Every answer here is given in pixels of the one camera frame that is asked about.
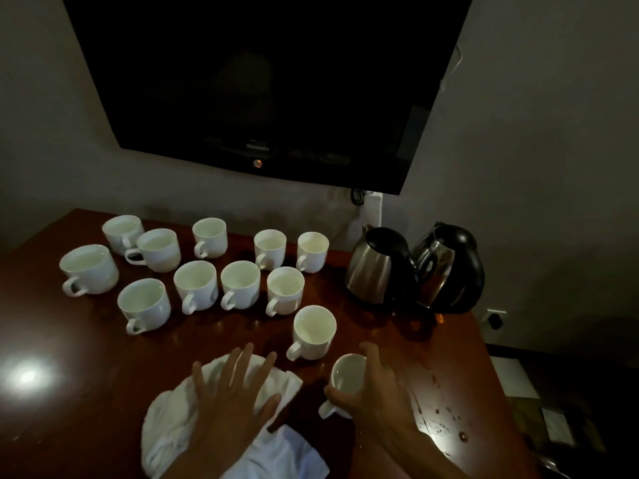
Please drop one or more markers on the group of white cups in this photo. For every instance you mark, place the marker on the group of white cups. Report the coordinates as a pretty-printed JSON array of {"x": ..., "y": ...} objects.
[{"x": 145, "y": 304}]

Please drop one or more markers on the shiny metal object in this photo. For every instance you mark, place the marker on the shiny metal object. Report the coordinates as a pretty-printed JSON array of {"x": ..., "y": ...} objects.
[{"x": 549, "y": 463}]

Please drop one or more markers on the black chair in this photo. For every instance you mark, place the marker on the black chair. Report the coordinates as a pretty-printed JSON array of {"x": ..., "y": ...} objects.
[{"x": 609, "y": 394}]

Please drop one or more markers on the person's right hand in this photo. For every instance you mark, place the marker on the person's right hand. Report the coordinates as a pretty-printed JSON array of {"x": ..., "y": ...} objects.
[{"x": 384, "y": 404}]

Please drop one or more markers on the steel kettle with black lid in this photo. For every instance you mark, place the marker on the steel kettle with black lid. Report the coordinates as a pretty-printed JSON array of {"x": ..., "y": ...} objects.
[{"x": 372, "y": 274}]

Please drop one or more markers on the white cloth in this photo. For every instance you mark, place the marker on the white cloth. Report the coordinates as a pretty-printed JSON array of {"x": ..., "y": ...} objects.
[{"x": 170, "y": 424}]

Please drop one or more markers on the black power plug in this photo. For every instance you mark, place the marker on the black power plug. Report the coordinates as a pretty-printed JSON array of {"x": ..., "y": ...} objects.
[{"x": 495, "y": 321}]

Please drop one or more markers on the person's left hand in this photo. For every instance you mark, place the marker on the person's left hand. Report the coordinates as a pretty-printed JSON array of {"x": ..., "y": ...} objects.
[{"x": 229, "y": 419}]

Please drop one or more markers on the black wall television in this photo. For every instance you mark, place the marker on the black wall television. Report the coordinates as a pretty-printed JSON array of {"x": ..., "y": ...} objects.
[{"x": 249, "y": 69}]

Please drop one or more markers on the black and steel kettle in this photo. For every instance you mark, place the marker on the black and steel kettle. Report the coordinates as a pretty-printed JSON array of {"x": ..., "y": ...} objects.
[{"x": 459, "y": 264}]

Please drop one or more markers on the small white card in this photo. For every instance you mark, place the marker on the small white card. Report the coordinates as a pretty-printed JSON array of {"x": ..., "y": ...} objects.
[{"x": 558, "y": 428}]

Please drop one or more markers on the white ceramic cup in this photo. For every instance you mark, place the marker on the white ceramic cup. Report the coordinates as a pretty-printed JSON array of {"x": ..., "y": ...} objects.
[
  {"x": 313, "y": 251},
  {"x": 347, "y": 374},
  {"x": 270, "y": 246},
  {"x": 90, "y": 269},
  {"x": 312, "y": 331},
  {"x": 285, "y": 291}
]

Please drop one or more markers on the white wall socket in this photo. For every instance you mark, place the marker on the white wall socket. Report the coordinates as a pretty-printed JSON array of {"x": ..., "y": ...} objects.
[{"x": 491, "y": 311}]

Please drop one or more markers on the white paper sheet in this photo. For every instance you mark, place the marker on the white paper sheet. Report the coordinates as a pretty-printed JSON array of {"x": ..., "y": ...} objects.
[{"x": 514, "y": 379}]

